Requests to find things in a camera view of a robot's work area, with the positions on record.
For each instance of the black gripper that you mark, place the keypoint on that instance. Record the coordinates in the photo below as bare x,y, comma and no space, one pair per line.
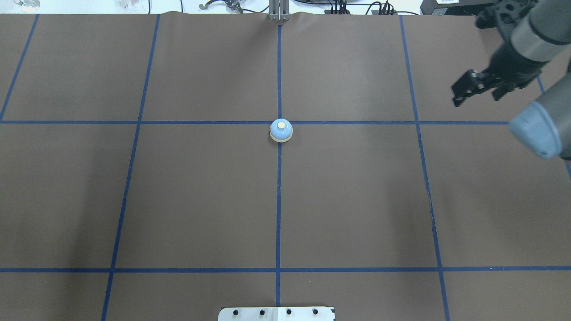
510,59

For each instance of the light blue call bell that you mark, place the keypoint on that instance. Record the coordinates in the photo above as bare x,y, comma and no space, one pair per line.
280,130

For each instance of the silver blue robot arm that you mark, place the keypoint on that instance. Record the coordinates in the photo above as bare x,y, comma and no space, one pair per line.
534,32

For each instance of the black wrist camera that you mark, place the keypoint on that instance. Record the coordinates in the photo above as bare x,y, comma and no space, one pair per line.
504,15

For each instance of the aluminium frame post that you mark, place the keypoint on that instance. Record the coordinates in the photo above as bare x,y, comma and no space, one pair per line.
279,10

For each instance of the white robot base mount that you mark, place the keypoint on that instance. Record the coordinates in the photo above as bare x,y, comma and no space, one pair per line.
292,313

